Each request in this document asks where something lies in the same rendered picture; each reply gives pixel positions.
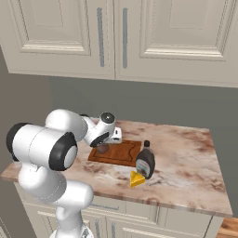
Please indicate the cream base cupboard door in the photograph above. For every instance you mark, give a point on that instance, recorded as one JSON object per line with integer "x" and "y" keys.
{"x": 148, "y": 231}
{"x": 40, "y": 221}

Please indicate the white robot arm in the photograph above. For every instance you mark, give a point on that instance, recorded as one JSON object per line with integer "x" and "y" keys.
{"x": 40, "y": 148}

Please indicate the cream drawer front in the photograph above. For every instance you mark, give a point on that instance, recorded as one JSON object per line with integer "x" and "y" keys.
{"x": 108, "y": 201}

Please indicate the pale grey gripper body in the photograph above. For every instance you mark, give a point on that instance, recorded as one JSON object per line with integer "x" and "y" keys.
{"x": 103, "y": 149}

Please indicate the brown condiment bottle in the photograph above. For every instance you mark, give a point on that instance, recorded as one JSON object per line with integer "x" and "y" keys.
{"x": 145, "y": 161}

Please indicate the yellow cheese wedge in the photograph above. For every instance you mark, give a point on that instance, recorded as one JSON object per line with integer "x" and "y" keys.
{"x": 136, "y": 180}

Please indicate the brown wooden cutting board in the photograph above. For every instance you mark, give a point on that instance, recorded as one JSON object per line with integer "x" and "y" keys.
{"x": 121, "y": 153}

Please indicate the cream wall cupboard door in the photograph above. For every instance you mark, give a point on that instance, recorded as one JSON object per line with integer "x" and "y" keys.
{"x": 55, "y": 34}
{"x": 179, "y": 37}

